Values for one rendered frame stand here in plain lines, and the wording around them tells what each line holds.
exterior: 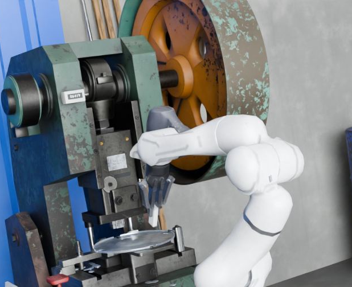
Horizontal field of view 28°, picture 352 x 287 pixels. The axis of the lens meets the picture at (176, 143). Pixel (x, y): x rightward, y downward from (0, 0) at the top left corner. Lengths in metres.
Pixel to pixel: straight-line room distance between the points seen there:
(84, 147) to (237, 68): 0.58
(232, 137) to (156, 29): 1.12
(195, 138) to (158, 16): 1.03
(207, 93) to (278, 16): 1.98
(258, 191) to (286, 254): 2.78
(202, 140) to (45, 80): 0.74
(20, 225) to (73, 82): 0.68
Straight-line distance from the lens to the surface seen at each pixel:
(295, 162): 1.82
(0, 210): 3.63
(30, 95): 2.39
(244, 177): 1.73
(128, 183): 2.53
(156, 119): 2.13
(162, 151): 2.00
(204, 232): 4.17
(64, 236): 2.73
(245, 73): 2.40
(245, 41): 2.42
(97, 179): 2.44
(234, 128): 1.83
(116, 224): 2.59
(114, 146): 2.50
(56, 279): 2.27
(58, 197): 2.70
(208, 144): 1.90
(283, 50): 4.51
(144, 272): 2.49
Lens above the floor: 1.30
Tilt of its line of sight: 5 degrees down
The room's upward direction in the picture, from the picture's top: 9 degrees counter-clockwise
